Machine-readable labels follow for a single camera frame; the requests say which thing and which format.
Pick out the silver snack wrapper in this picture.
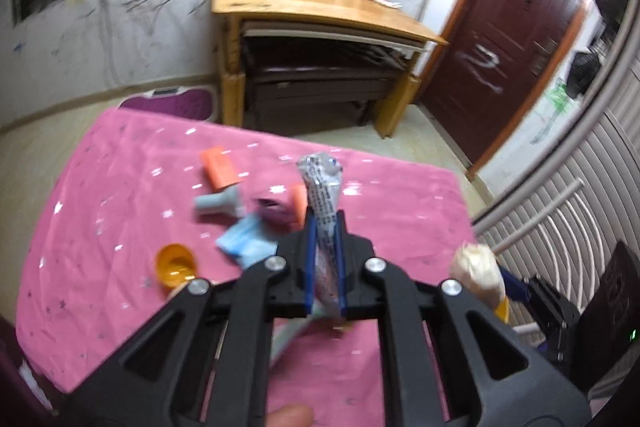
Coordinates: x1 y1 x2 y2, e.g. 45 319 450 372
270 152 346 370

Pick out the blue face mask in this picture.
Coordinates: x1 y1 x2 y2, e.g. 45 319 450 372
216 214 281 268

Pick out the beige paper ball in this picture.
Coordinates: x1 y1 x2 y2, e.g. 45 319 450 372
451 243 506 308

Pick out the pink and orange packet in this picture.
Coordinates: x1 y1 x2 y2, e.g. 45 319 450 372
252 184 308 228

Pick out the purple vibration plate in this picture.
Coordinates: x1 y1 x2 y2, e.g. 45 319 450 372
118 88 215 124

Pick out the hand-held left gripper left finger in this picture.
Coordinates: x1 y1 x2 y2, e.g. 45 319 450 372
60 213 318 427

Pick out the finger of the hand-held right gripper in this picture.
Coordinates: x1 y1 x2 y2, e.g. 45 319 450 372
500 269 533 309

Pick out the white slatted rack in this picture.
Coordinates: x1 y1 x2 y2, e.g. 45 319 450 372
472 57 640 358

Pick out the dark brown padded bench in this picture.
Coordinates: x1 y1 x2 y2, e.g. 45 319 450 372
242 32 401 130

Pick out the dark red door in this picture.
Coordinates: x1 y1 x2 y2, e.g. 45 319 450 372
420 0 608 172

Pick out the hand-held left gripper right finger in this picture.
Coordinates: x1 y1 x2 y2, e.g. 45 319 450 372
336 209 593 427

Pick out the black hanging bag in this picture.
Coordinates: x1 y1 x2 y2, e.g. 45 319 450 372
565 49 603 98

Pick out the grey plastic tube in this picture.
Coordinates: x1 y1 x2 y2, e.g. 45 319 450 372
194 188 246 220

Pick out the wooden desk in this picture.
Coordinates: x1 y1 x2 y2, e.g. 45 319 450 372
211 0 448 140

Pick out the orange cardboard box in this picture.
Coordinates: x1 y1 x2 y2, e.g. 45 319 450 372
199 147 242 188

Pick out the orange round cup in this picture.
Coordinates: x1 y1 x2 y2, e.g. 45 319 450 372
156 244 198 290

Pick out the pink star-print cloth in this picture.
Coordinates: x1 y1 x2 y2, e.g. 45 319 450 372
15 107 478 427

